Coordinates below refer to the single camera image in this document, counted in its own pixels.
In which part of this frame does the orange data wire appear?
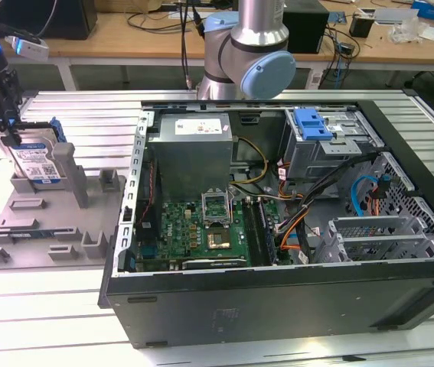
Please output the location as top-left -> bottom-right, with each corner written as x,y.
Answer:
276,212 -> 309,253

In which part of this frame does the orange black power wire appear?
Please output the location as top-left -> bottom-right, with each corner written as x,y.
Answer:
367,174 -> 392,216

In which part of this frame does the black square box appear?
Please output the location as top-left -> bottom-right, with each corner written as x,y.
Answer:
287,9 -> 331,54

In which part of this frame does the metal socket cover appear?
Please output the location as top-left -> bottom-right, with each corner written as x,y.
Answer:
200,190 -> 233,226

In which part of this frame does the black cable silver plug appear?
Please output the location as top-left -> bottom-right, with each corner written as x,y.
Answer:
180,0 -> 203,92

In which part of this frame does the metal disk bay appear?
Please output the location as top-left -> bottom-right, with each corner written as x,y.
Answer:
314,216 -> 434,265

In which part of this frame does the CPU socket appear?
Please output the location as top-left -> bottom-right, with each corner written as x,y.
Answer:
205,229 -> 237,252

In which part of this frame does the small black box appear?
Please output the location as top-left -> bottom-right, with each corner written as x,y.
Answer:
349,13 -> 375,38

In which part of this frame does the blue plastic cage latch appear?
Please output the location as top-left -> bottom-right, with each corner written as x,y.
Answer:
293,109 -> 334,141

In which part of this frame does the clear plastic bag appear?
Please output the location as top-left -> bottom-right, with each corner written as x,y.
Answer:
388,17 -> 423,44

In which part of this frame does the yellow black power cable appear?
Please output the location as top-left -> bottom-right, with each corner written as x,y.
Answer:
231,137 -> 269,184

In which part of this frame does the large black computer tower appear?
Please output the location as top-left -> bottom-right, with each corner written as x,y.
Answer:
0,0 -> 98,41

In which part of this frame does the grey power supply unit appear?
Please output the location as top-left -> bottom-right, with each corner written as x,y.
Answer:
147,113 -> 235,202

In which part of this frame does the black cable bundle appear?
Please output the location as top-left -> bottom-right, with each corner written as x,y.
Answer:
273,151 -> 384,265

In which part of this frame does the wooden desk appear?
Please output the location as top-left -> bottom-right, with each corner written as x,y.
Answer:
0,0 -> 434,73

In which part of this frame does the green motherboard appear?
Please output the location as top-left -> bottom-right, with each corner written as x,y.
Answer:
130,198 -> 292,273

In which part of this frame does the grey plastic parts rack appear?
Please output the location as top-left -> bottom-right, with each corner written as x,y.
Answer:
0,143 -> 128,272

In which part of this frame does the grey flat box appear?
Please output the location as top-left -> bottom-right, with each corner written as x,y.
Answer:
374,7 -> 419,26

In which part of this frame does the thin RAM stick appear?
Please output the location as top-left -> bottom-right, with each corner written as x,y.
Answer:
9,229 -> 55,239

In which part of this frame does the black graphics card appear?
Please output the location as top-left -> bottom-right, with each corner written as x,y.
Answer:
181,256 -> 248,271

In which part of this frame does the wire locking lever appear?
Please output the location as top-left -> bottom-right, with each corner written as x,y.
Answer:
227,186 -> 237,227

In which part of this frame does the black RAM slot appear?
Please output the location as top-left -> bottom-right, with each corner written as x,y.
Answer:
243,198 -> 263,267
259,198 -> 279,265
253,198 -> 273,266
248,198 -> 268,267

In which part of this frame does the blue data wire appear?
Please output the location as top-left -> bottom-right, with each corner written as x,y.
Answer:
350,174 -> 379,219

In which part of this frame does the metal drive cage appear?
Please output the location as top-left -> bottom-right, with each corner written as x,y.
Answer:
281,108 -> 386,183

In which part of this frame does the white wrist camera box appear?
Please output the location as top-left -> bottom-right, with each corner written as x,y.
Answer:
4,34 -> 51,61

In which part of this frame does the black open PC case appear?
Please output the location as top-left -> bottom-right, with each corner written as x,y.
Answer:
97,97 -> 434,349

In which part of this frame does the hard disk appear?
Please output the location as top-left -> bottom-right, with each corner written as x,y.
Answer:
0,117 -> 67,190

